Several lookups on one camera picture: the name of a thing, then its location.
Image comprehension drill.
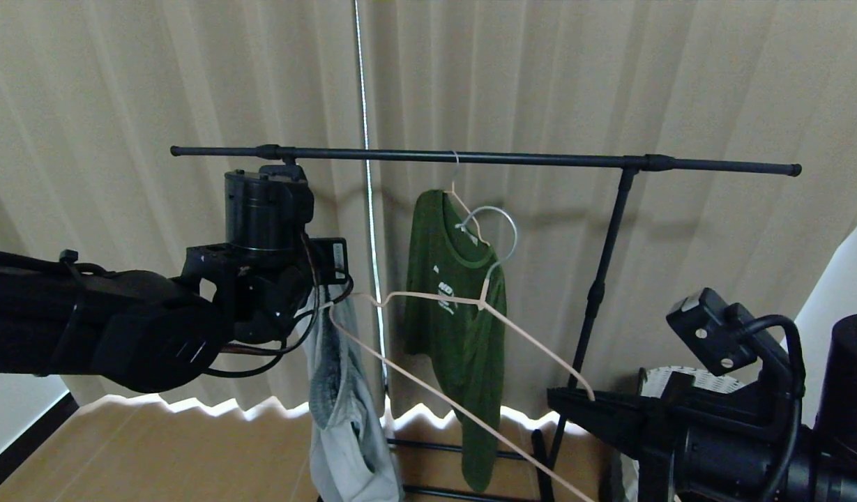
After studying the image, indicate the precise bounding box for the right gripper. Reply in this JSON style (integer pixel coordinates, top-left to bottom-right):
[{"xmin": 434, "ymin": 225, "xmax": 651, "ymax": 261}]
[{"xmin": 637, "ymin": 373, "xmax": 819, "ymax": 502}]

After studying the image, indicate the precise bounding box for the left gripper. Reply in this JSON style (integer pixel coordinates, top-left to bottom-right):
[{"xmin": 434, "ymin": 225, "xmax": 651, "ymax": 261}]
[{"xmin": 236, "ymin": 237, "xmax": 349, "ymax": 346}]

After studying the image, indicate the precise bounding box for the pale grey garment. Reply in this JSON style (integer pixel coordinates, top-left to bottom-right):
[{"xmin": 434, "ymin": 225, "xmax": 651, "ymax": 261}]
[{"xmin": 304, "ymin": 286, "xmax": 404, "ymax": 502}]

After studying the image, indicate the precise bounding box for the pink clothes hanger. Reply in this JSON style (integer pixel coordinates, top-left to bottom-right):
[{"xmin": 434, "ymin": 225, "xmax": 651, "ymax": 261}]
[
  {"xmin": 442, "ymin": 152, "xmax": 492, "ymax": 246},
  {"xmin": 327, "ymin": 206, "xmax": 598, "ymax": 502}
]

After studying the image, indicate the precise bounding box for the green printed shirt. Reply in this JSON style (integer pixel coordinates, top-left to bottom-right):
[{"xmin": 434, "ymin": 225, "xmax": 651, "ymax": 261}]
[{"xmin": 402, "ymin": 190, "xmax": 507, "ymax": 493}]

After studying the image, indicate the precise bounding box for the white laundry basket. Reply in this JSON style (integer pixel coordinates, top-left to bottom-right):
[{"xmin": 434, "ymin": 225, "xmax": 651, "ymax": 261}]
[{"xmin": 620, "ymin": 366, "xmax": 746, "ymax": 502}]

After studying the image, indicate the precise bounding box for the black clothes rack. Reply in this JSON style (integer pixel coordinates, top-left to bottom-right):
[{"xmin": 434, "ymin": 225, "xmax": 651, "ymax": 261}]
[{"xmin": 170, "ymin": 144, "xmax": 802, "ymax": 502}]

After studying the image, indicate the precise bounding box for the beige curtain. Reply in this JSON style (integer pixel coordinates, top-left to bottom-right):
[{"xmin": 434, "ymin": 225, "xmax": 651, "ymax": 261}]
[{"xmin": 0, "ymin": 0, "xmax": 857, "ymax": 426}]

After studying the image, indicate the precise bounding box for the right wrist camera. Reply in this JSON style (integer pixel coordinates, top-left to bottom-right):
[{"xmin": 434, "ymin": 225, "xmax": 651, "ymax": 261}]
[{"xmin": 667, "ymin": 287, "xmax": 791, "ymax": 377}]

